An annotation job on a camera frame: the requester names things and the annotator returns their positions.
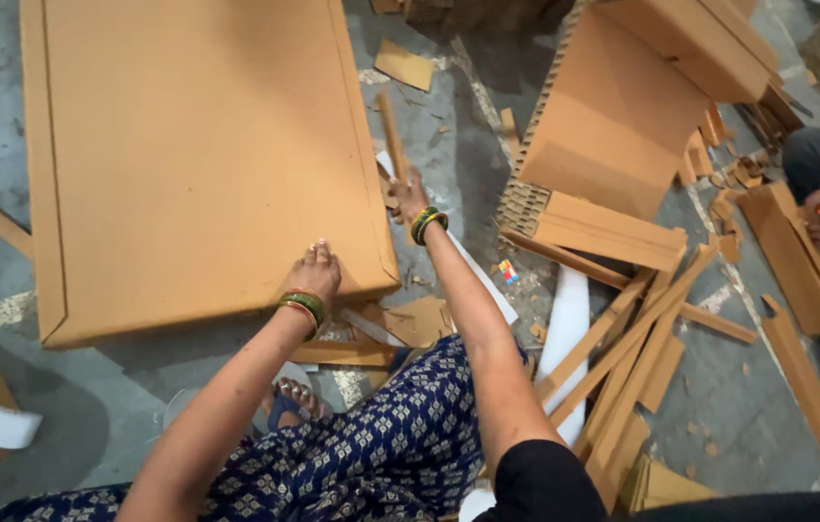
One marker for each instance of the person's left hand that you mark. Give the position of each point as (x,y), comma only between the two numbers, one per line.
(314,277)

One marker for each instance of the wide brown cardboard channel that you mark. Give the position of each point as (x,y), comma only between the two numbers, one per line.
(790,268)

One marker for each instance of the person's left fingers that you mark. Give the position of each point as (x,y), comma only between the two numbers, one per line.
(318,254)

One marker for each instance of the torn cardboard piece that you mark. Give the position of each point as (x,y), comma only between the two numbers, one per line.
(417,319)

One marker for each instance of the heap of cardboard scraps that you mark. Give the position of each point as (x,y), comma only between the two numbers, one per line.
(725,188)

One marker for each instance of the stack of cardboard sheets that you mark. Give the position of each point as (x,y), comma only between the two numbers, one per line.
(663,486)

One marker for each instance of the green gold bangles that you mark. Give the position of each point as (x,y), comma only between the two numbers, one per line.
(428,223)
(304,304)

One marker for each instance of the small flat cardboard piece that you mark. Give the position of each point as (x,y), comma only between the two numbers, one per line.
(404,65)

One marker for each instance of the short brown cardboard strip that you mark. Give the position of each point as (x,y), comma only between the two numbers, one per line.
(389,134)

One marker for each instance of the person's right fingers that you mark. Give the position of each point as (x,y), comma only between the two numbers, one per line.
(399,201)

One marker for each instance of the person's right hand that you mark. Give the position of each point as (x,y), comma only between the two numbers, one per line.
(410,197)

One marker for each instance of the folded brown cardboard panel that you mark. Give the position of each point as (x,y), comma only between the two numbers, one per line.
(609,232)

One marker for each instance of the large brown cardboard board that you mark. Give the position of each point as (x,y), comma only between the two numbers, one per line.
(192,159)

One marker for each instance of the pile of long cardboard strips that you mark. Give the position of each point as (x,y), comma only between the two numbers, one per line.
(631,362)

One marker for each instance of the white foam sheet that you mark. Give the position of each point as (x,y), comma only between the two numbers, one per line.
(565,319)

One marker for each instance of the blue patterned garment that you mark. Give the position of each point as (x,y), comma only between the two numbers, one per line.
(388,442)

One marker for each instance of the long thin cardboard strip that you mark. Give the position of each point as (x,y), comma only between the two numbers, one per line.
(718,323)

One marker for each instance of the person's foot in sandal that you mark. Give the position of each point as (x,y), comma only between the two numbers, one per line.
(297,402)

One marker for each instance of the small colourful packet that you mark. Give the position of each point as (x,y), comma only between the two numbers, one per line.
(508,271)

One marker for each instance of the large honeycomb cardboard structure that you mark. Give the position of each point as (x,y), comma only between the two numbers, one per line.
(613,123)

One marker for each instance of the short flat cardboard strip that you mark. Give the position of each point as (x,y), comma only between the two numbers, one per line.
(341,353)

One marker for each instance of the black sleeve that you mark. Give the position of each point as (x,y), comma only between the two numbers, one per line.
(547,486)

